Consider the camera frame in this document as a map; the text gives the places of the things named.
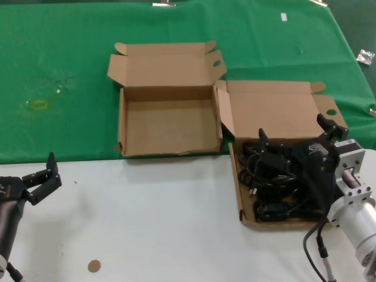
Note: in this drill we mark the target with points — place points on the white tape piece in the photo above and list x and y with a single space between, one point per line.
283 16

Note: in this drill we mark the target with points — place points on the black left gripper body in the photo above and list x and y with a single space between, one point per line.
10 189

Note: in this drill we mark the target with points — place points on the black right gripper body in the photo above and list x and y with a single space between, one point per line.
318 164

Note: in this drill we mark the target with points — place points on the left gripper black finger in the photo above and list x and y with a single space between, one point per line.
53 179

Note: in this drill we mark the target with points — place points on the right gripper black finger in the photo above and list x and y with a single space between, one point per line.
336 131
274 157

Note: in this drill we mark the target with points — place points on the round cardboard disc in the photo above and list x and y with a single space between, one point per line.
94 266

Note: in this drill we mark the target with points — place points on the cardboard box with intact walls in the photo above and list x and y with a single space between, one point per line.
273 108

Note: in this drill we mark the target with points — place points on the green table cloth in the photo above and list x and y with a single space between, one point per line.
58 44

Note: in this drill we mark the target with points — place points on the cardboard box with torn wall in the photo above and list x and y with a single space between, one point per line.
167 123

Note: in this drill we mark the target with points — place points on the small plastic bag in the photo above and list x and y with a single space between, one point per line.
365 56

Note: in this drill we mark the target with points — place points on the metal cloth clip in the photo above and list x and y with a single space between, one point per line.
320 2
373 112

